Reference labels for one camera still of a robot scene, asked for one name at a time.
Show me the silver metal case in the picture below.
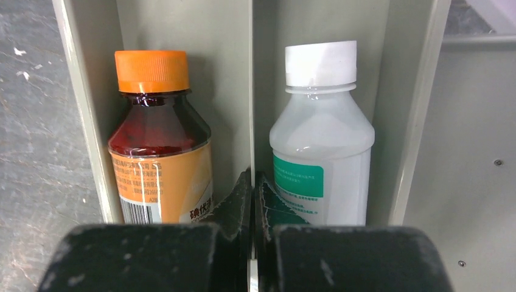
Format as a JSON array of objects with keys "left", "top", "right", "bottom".
[{"left": 403, "top": 35, "right": 515, "bottom": 291}]

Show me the amber pill bottle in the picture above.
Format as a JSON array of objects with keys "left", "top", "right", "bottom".
[{"left": 108, "top": 50, "right": 214, "bottom": 224}]

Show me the grey plastic divider tray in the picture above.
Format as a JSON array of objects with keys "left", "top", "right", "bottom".
[{"left": 53, "top": 1, "right": 450, "bottom": 225}]

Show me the white plastic bottle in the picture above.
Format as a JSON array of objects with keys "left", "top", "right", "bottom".
[{"left": 269, "top": 41, "right": 375, "bottom": 226}]

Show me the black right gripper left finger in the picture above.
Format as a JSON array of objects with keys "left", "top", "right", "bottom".
[{"left": 38, "top": 170, "right": 252, "bottom": 291}]

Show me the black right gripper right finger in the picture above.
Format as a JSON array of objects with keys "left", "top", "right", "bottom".
[{"left": 254, "top": 172, "right": 453, "bottom": 291}]

